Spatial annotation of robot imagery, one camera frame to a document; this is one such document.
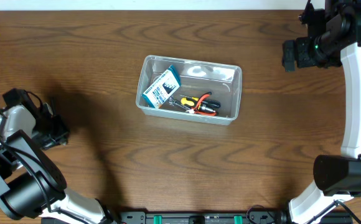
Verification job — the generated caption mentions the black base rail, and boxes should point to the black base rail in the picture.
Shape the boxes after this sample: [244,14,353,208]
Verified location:
[114,203,361,224]

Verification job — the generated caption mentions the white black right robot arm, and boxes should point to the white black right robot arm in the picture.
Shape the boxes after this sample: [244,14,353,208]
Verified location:
[277,1,361,223]

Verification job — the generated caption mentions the silver offset ring wrench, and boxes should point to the silver offset ring wrench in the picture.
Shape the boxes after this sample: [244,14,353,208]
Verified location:
[168,97,190,111]

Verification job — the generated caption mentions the small yellow black screwdriver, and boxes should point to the small yellow black screwdriver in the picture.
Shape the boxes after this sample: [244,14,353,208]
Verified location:
[179,94,222,110]

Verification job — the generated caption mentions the clear plastic container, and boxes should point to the clear plastic container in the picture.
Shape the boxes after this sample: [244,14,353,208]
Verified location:
[136,55,243,125]

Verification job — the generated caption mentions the red black side cutters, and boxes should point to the red black side cutters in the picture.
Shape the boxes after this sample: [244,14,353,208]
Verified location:
[187,92,217,116]

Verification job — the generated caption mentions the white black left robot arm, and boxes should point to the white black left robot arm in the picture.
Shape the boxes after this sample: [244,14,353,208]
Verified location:
[0,101,115,223]

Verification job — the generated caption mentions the blue white small box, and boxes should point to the blue white small box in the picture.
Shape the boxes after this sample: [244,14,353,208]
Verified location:
[142,65,181,109]

